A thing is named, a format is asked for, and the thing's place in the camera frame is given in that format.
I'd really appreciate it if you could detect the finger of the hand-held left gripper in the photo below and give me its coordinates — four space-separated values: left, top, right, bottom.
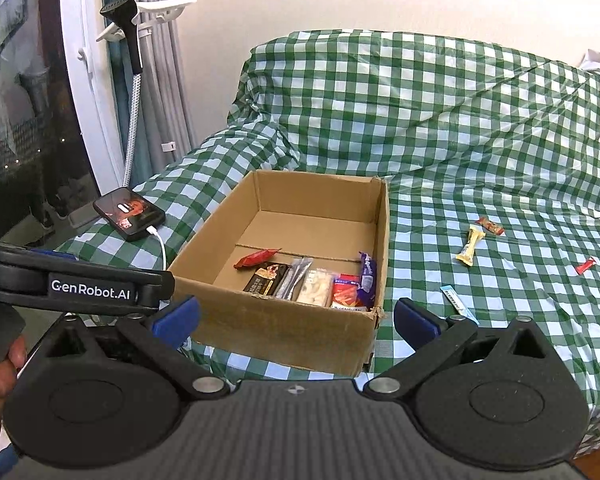
30 248 79 262

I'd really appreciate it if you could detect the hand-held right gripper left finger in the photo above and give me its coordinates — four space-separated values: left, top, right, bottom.
42 296 231 402

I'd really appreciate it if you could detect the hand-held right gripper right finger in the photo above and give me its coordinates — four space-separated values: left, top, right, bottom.
361 297 556 402

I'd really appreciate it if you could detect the purple snack packet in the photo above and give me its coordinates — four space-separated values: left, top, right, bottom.
357 251 379 295

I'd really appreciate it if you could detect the dark brown snack packet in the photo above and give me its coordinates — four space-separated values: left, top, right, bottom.
243 261 291 297

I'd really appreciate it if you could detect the twisted red snack packet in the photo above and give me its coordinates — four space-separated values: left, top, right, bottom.
233 248 282 271

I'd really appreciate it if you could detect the brown cardboard box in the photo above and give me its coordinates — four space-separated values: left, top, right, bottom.
167 169 391 378

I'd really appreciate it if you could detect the beige snack packet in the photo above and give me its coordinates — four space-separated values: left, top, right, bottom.
297 269 333 307

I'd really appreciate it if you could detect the silver stick packet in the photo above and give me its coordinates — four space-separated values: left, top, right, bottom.
290 257 314 302
275 260 301 300

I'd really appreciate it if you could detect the dark shoe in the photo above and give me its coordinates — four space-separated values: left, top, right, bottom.
36 205 69 232

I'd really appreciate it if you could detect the white bin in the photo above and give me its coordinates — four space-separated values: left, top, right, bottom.
67 207 102 234

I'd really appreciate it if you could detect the blue white stick packet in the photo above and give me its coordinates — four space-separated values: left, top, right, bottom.
440 285 479 325

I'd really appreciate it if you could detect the black smartphone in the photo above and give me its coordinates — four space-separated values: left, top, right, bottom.
92 187 166 242

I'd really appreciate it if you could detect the yellow snack bar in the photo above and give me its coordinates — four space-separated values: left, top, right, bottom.
455 225 487 266

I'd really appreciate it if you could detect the red nut bar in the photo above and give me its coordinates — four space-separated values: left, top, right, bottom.
475 216 505 237

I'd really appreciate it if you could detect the teal curtain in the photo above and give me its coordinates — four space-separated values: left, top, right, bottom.
100 0 141 188

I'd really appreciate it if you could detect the green checked cloth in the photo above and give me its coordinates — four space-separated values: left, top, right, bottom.
55 30 600 416

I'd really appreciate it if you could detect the grey curtain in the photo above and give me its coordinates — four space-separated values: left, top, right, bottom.
130 0 197 186

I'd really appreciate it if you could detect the black garment steamer head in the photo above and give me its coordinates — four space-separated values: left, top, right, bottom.
100 0 144 76

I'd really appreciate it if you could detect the white charging cable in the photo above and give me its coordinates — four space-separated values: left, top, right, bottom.
147 227 169 273

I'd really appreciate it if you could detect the braided steamer hose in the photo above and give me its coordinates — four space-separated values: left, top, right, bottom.
121 71 144 191

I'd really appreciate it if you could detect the white door frame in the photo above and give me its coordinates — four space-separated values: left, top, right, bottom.
60 0 127 202

